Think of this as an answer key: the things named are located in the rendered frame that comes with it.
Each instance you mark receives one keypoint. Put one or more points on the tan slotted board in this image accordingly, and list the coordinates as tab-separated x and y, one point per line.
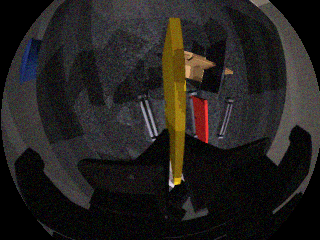
195	65

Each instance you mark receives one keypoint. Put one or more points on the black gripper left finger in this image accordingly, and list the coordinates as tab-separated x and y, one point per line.
149	173

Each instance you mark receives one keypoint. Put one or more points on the yellow board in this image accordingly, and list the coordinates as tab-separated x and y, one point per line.
174	80

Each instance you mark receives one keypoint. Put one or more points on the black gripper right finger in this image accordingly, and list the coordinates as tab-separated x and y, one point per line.
205	167

